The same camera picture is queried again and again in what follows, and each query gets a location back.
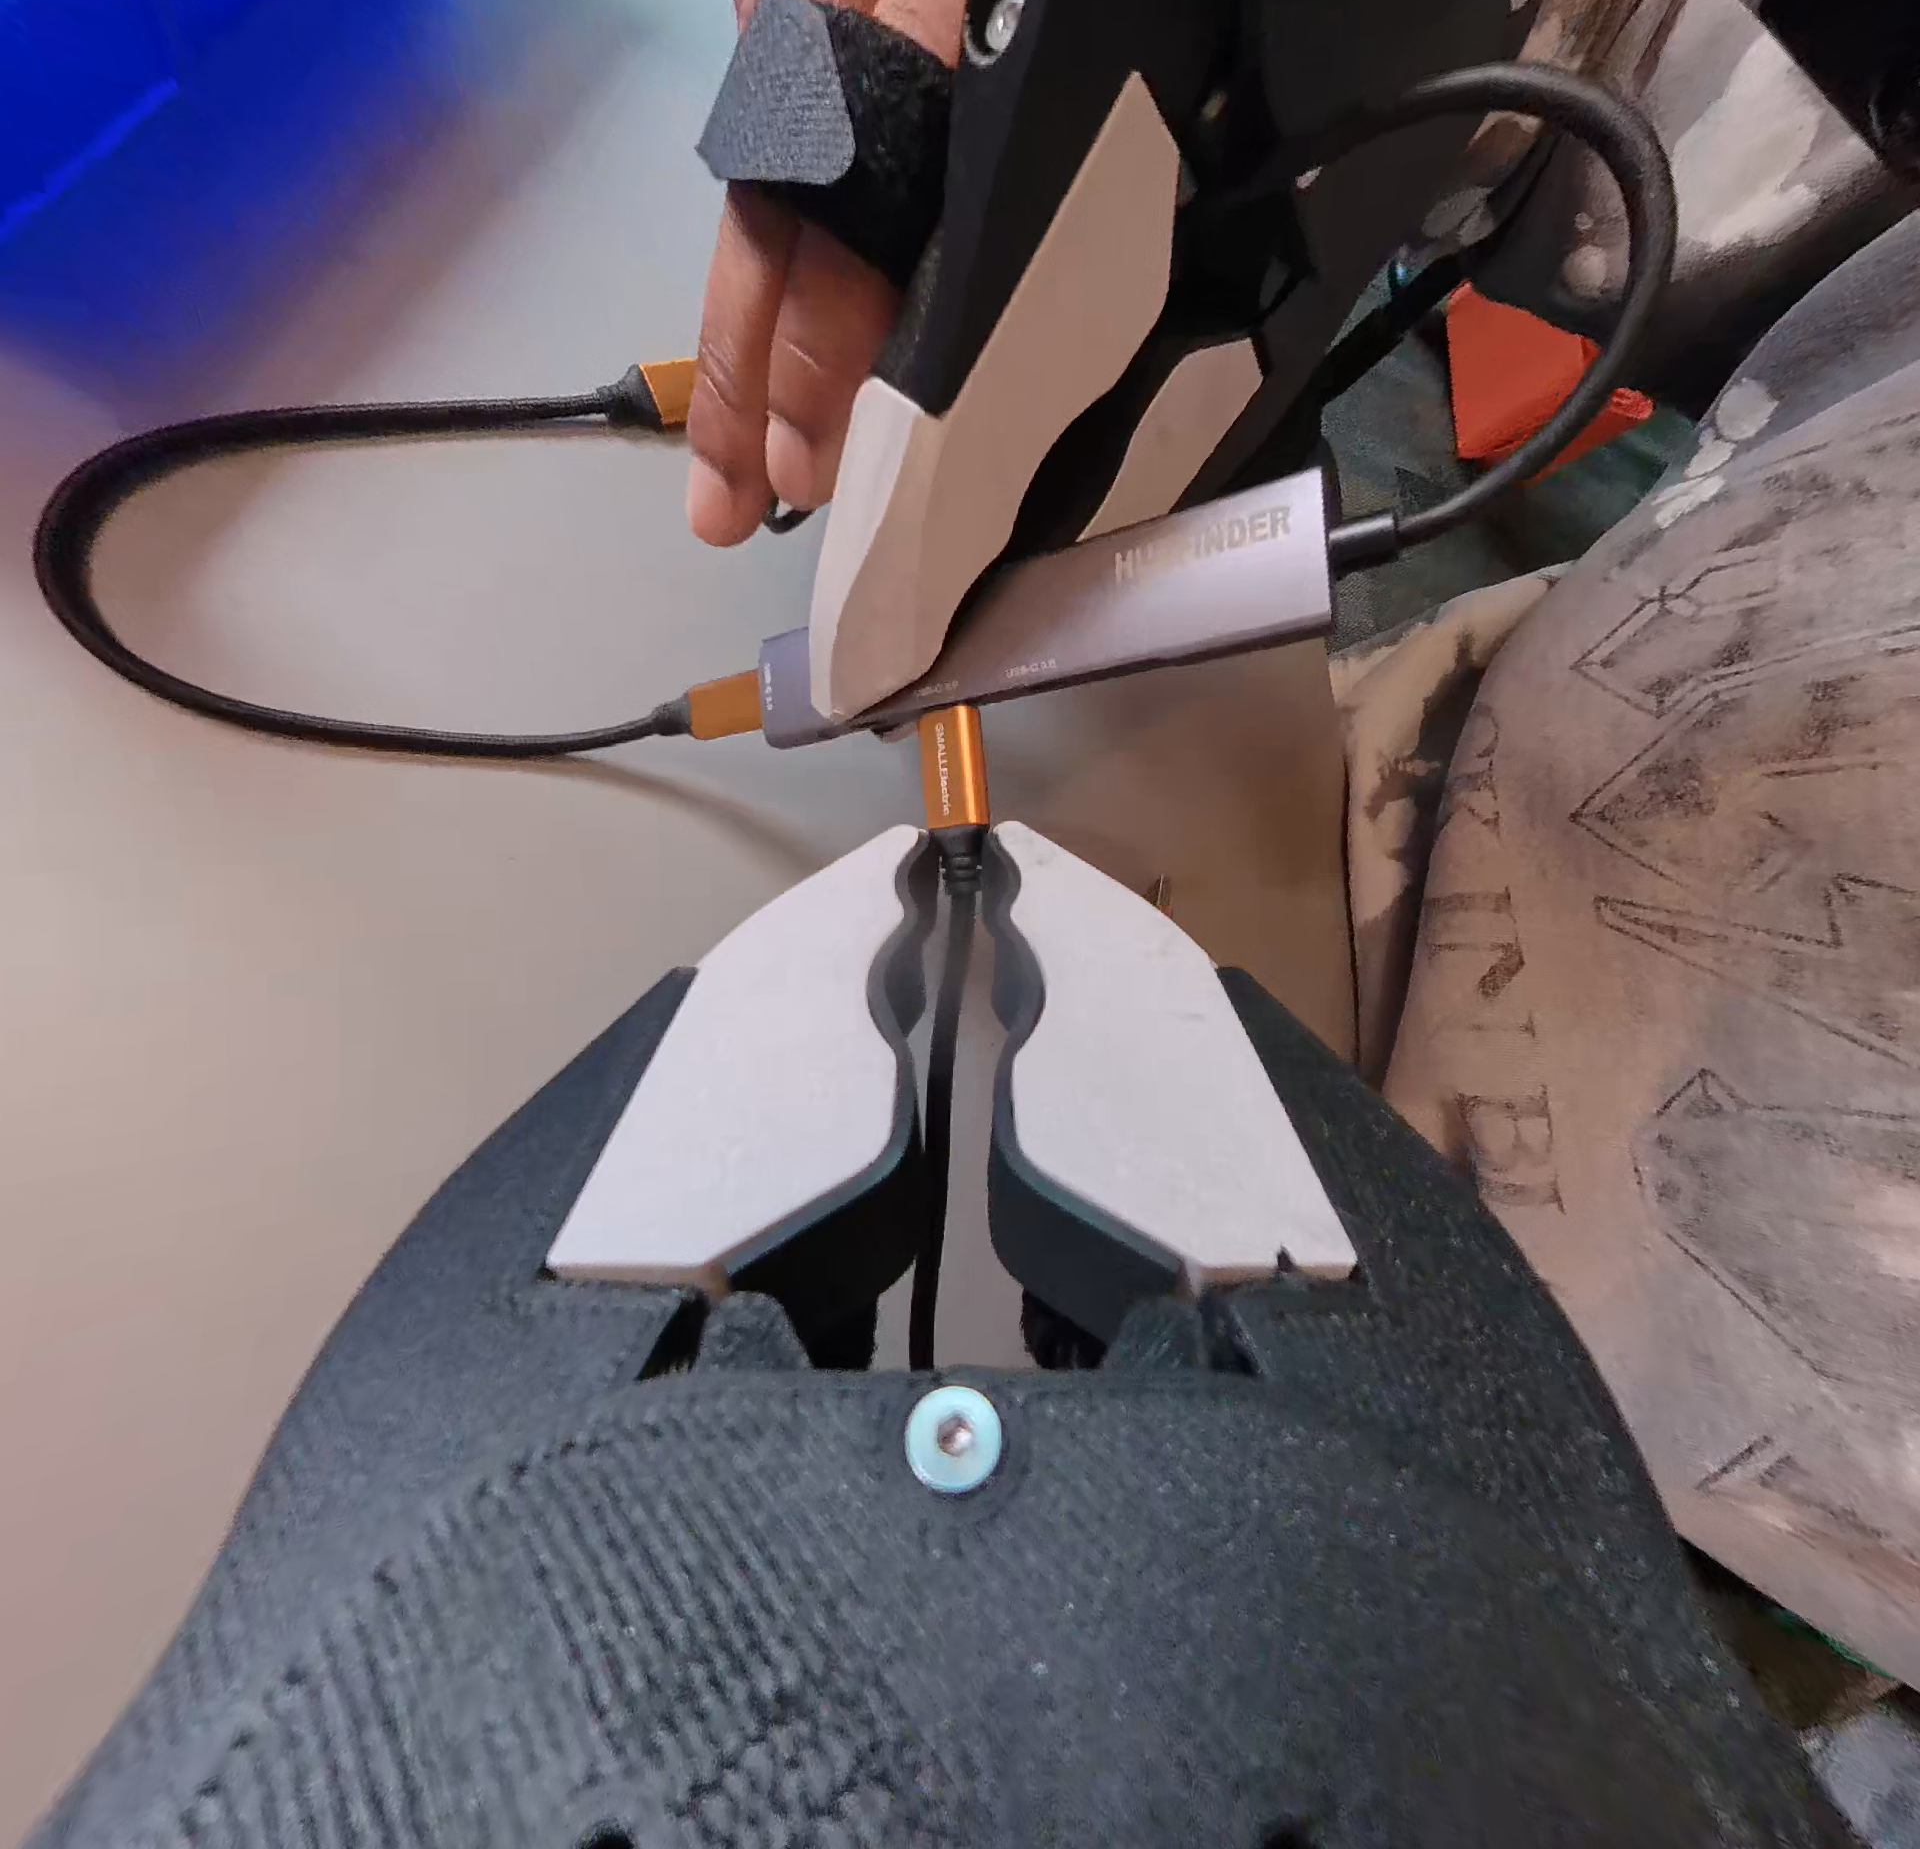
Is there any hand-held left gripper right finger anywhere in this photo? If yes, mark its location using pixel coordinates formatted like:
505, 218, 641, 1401
975, 819, 1365, 1303

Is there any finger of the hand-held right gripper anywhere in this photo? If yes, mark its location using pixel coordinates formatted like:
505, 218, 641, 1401
811, 68, 1188, 724
1110, 331, 1276, 532

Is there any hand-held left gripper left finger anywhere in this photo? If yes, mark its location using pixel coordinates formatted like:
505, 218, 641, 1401
543, 819, 948, 1303

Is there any grey usb hub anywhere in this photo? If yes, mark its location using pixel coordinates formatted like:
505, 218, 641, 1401
759, 463, 1342, 751

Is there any orange plug braided usb cable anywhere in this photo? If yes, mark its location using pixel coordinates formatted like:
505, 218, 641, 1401
31, 358, 769, 760
905, 704, 998, 1376

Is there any black hub cable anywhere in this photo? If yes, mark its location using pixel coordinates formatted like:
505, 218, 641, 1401
1188, 60, 1679, 578

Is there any blue plastic bin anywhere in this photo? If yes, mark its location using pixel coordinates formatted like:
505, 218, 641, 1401
0, 0, 498, 427

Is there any person's right hand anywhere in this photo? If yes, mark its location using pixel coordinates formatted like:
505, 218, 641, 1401
684, 0, 993, 551

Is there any orange red plastic piece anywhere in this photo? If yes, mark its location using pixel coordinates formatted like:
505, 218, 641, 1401
1445, 281, 1656, 491

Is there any person's grey printed clothing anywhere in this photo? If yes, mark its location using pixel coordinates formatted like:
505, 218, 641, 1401
1330, 0, 1920, 1733

